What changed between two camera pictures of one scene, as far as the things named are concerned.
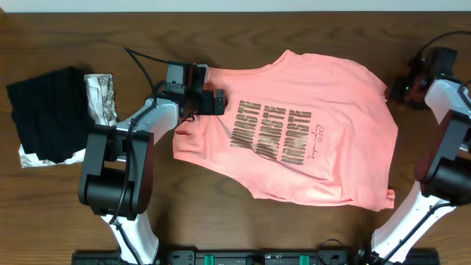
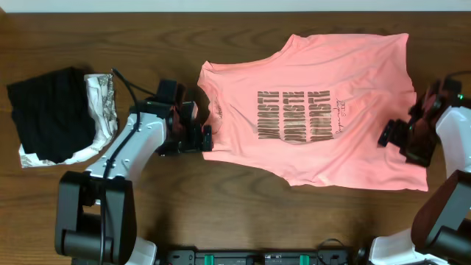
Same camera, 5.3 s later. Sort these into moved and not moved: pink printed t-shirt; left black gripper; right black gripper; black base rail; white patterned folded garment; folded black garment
Moved: pink printed t-shirt; right black gripper; left black gripper
Not moved: white patterned folded garment; black base rail; folded black garment
